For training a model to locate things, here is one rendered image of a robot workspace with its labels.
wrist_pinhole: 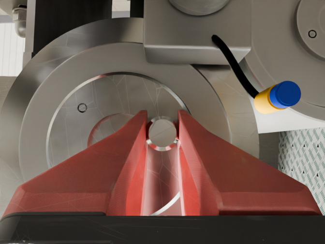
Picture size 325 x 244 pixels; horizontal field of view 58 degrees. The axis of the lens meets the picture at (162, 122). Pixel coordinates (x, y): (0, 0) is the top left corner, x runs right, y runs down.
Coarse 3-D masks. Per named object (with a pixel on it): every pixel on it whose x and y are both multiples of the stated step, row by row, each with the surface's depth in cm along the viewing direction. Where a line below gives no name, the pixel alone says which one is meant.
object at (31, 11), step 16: (32, 0) 17; (48, 0) 19; (64, 0) 22; (80, 0) 26; (96, 0) 32; (32, 16) 17; (48, 16) 19; (64, 16) 22; (80, 16) 26; (96, 16) 32; (32, 32) 17; (48, 32) 19; (64, 32) 22; (32, 48) 17
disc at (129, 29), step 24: (96, 24) 17; (120, 24) 17; (48, 48) 17; (72, 48) 17; (24, 72) 17; (48, 72) 17; (216, 72) 17; (24, 96) 16; (240, 96) 16; (0, 120) 16; (240, 120) 16; (0, 144) 16; (240, 144) 16; (0, 168) 16
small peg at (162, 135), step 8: (152, 120) 12; (160, 120) 12; (168, 120) 12; (152, 128) 12; (160, 128) 12; (168, 128) 12; (176, 128) 12; (152, 136) 12; (160, 136) 12; (168, 136) 12; (176, 136) 12; (152, 144) 12; (160, 144) 11; (168, 144) 11
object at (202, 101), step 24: (96, 48) 16; (120, 48) 16; (72, 72) 16; (96, 72) 16; (144, 72) 16; (168, 72) 16; (192, 72) 16; (48, 96) 16; (192, 96) 16; (216, 96) 16; (24, 120) 16; (48, 120) 16; (216, 120) 16; (24, 144) 16; (24, 168) 16
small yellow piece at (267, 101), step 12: (216, 36) 13; (228, 48) 13; (228, 60) 12; (240, 72) 12; (276, 84) 10; (288, 84) 9; (252, 96) 12; (264, 96) 10; (276, 96) 9; (288, 96) 9; (300, 96) 9; (264, 108) 11; (276, 108) 10
